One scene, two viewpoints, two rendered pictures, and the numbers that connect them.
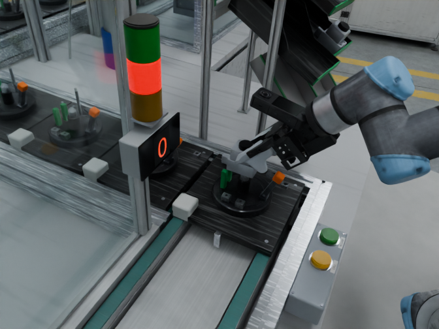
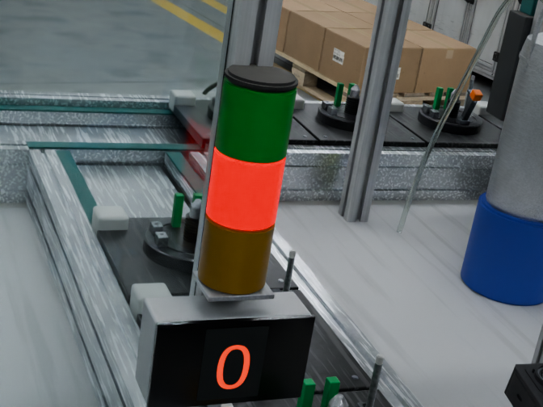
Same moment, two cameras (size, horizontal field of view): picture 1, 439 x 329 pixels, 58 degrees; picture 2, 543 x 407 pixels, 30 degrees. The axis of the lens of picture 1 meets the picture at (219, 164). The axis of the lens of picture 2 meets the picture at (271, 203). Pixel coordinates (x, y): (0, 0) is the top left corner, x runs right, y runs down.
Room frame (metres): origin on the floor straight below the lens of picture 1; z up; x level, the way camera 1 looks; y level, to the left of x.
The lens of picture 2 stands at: (0.07, -0.34, 1.59)
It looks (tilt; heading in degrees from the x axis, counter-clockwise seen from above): 22 degrees down; 43
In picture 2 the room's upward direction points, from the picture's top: 9 degrees clockwise
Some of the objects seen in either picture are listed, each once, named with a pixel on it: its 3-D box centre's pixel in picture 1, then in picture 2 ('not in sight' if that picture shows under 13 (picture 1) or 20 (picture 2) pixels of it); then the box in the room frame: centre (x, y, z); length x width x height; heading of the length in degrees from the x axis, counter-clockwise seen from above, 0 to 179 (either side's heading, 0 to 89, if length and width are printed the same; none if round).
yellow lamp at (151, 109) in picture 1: (146, 100); (235, 248); (0.54, 0.12, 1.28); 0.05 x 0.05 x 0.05
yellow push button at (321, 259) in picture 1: (320, 260); not in sight; (0.51, -0.22, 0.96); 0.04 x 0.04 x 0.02
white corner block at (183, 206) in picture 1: (185, 207); not in sight; (0.62, 0.07, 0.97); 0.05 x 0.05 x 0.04; 67
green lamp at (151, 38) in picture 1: (142, 40); (255, 116); (0.54, 0.12, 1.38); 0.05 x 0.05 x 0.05
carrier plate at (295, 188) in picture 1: (241, 198); not in sight; (0.67, -0.06, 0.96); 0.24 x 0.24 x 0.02; 67
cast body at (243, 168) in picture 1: (240, 155); not in sight; (0.68, -0.04, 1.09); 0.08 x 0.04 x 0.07; 67
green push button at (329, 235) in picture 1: (328, 237); not in sight; (0.57, -0.25, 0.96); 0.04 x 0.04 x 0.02
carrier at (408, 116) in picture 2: not in sight; (452, 106); (1.90, 0.87, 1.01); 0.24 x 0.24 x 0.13; 67
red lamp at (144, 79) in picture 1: (144, 72); (245, 184); (0.54, 0.12, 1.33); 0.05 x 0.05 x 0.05
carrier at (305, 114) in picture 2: not in sight; (352, 102); (1.68, 0.96, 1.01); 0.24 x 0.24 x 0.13; 67
